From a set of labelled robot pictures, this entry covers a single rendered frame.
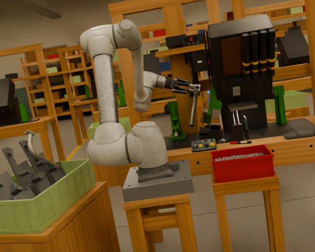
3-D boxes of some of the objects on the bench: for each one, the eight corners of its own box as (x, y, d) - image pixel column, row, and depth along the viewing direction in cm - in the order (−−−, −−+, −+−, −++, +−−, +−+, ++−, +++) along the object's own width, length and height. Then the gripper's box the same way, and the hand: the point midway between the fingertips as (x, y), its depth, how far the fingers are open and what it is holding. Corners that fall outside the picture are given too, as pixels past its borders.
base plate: (324, 133, 221) (324, 129, 221) (149, 155, 237) (149, 152, 236) (304, 120, 262) (304, 117, 262) (157, 140, 278) (156, 137, 277)
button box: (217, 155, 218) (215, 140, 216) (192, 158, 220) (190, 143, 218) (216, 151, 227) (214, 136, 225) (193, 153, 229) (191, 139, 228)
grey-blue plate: (249, 139, 228) (247, 117, 225) (246, 139, 228) (244, 118, 225) (247, 136, 237) (245, 115, 234) (244, 136, 237) (242, 115, 234)
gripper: (163, 88, 240) (198, 95, 239) (167, 70, 248) (201, 77, 248) (162, 95, 246) (196, 102, 246) (166, 77, 254) (198, 84, 254)
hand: (193, 88), depth 247 cm, fingers closed on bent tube, 3 cm apart
